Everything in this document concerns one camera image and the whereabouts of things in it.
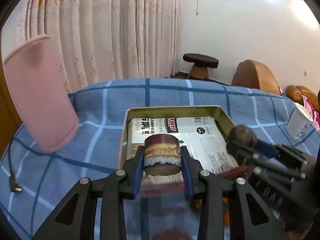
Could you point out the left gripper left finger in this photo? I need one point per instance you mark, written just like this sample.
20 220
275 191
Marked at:
95 206

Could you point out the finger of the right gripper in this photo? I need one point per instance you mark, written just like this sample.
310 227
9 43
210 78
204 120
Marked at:
250 156
286 154

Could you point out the round layered cake slice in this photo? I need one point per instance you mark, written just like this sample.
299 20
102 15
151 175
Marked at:
162 155

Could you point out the orange mandarin front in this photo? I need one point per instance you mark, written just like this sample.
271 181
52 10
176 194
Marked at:
225 211

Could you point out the white printed paper liner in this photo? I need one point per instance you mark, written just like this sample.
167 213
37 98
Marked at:
200 135

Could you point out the pink metal tin box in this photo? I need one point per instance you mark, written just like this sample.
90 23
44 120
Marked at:
157 185

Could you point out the white paper cup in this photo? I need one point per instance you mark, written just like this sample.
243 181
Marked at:
298 122

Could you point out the pink patterned cloth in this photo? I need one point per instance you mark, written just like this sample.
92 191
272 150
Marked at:
312 111

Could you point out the brown leather sofa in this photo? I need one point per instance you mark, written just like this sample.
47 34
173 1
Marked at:
296 93

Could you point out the blue plaid tablecloth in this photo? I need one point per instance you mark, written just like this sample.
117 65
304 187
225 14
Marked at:
33 183

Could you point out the brown leather armchair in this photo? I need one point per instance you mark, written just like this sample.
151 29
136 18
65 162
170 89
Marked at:
256 75

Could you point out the dark cushioned wicker stool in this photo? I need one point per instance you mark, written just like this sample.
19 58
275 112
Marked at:
201 63

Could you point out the wooden door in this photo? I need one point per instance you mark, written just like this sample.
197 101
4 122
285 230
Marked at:
10 119

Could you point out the pink cylindrical container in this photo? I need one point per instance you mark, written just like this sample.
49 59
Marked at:
37 91

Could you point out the pink floral curtain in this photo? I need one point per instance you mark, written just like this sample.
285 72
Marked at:
101 40

